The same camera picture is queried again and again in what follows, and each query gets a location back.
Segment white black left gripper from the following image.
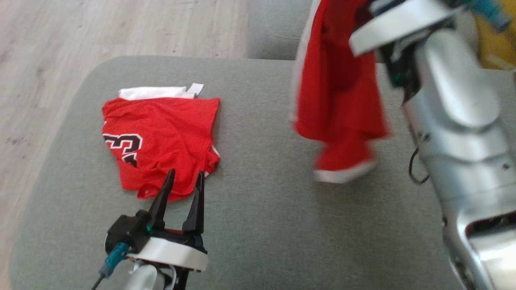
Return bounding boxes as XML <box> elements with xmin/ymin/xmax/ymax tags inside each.
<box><xmin>137</xmin><ymin>169</ymin><xmax>209</xmax><ymax>271</ymax></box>

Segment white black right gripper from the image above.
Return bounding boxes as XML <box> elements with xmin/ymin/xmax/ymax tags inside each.
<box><xmin>349</xmin><ymin>0</ymin><xmax>460</xmax><ymax>57</ymax></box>

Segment red number 23 basketball jersey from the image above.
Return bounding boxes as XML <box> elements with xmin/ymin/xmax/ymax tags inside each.
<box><xmin>102</xmin><ymin>83</ymin><xmax>221</xmax><ymax>202</ymax></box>

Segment red shorts with white trim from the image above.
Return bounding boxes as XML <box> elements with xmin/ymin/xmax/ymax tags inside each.
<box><xmin>289</xmin><ymin>0</ymin><xmax>390</xmax><ymax>184</ymax></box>

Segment large grey sofa seat cushion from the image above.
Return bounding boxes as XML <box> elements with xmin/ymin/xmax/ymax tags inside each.
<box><xmin>9</xmin><ymin>56</ymin><xmax>516</xmax><ymax>290</ymax></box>

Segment yellow sofa backrest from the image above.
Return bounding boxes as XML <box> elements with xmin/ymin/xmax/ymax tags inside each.
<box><xmin>474</xmin><ymin>0</ymin><xmax>516</xmax><ymax>71</ymax></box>

